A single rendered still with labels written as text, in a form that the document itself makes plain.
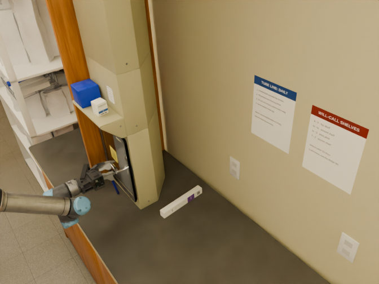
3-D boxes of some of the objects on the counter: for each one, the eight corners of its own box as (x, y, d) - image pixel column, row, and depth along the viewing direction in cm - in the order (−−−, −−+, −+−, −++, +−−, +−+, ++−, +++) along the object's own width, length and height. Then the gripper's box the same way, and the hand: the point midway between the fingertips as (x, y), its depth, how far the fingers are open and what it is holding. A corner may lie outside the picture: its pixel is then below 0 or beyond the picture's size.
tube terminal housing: (149, 162, 222) (131, 41, 178) (179, 189, 200) (167, 59, 156) (113, 179, 210) (84, 54, 166) (140, 209, 188) (116, 75, 144)
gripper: (84, 201, 167) (124, 181, 177) (78, 181, 160) (120, 162, 170) (77, 191, 173) (116, 173, 183) (71, 172, 166) (111, 154, 176)
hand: (113, 166), depth 178 cm, fingers open, 5 cm apart
